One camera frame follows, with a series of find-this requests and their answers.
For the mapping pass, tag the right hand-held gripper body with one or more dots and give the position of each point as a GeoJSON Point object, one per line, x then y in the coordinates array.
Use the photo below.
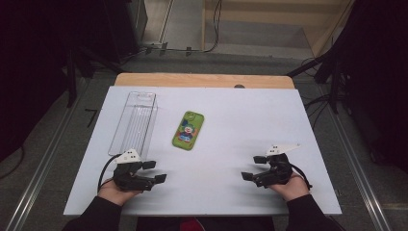
{"type": "Point", "coordinates": [275, 173]}

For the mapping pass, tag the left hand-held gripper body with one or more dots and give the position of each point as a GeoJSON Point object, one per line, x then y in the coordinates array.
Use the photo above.
{"type": "Point", "coordinates": [126, 178]}

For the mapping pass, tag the clear plastic tray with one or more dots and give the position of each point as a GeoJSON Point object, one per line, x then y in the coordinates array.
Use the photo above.
{"type": "Point", "coordinates": [138, 120]}

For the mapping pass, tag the green cartoon phone case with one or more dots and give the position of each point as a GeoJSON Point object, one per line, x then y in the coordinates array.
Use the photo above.
{"type": "Point", "coordinates": [188, 130]}

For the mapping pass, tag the person's left hand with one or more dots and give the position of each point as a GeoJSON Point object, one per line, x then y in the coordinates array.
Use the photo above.
{"type": "Point", "coordinates": [114, 194]}

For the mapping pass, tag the person's right hand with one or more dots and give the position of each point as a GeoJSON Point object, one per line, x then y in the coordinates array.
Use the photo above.
{"type": "Point", "coordinates": [293, 189]}

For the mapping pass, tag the white table board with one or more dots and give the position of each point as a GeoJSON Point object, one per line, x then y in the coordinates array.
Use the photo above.
{"type": "Point", "coordinates": [240, 128]}

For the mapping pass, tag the red cloth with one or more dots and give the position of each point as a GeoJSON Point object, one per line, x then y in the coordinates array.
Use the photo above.
{"type": "Point", "coordinates": [192, 224]}

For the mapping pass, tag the wooden table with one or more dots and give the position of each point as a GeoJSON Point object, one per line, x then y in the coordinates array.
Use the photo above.
{"type": "Point", "coordinates": [192, 80]}

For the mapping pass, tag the black metal stand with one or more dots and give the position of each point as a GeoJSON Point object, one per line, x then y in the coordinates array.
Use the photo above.
{"type": "Point", "coordinates": [71, 83]}
{"type": "Point", "coordinates": [335, 89]}

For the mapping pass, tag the dark curtain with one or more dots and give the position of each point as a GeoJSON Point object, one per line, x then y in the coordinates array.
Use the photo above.
{"type": "Point", "coordinates": [32, 64]}
{"type": "Point", "coordinates": [378, 80]}

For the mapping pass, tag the metal floor rail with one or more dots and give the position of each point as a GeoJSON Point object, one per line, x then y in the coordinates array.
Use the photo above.
{"type": "Point", "coordinates": [361, 179]}
{"type": "Point", "coordinates": [40, 173]}

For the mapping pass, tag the beige wooden frame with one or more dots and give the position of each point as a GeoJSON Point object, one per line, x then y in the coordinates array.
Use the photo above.
{"type": "Point", "coordinates": [320, 32]}

